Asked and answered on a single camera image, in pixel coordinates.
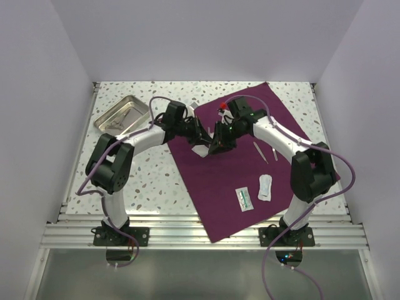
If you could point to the aluminium rail frame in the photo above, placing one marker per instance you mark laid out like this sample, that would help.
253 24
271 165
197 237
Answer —
155 194

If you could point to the green white sealed packet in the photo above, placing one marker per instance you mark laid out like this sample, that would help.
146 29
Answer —
244 199

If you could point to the purple cloth mat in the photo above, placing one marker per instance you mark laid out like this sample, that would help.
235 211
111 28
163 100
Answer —
211 181

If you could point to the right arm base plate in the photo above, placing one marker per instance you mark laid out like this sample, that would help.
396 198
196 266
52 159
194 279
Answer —
302 237

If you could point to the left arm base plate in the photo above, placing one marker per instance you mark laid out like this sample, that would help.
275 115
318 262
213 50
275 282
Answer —
137 236

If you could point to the silver hemostat forceps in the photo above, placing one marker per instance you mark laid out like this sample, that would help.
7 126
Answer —
109 126

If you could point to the silver scissors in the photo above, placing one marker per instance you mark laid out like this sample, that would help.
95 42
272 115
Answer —
118 122

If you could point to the stainless steel tray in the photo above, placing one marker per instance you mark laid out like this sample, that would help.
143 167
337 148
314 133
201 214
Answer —
138 115

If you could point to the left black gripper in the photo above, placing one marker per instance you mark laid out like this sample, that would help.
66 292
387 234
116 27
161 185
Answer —
199 135

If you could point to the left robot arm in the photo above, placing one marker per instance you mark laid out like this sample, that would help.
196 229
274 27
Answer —
109 165

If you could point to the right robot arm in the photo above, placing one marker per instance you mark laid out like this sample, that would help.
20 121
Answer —
312 172

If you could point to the white gauze pad far left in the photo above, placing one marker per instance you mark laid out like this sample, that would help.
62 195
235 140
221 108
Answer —
201 150

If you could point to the white blue sterile pouch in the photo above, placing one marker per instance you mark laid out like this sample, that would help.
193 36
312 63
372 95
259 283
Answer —
265 183

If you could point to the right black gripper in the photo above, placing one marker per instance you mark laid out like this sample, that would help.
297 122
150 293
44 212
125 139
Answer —
222 144

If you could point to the silver straight tweezers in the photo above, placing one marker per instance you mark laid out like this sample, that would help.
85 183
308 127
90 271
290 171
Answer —
260 152

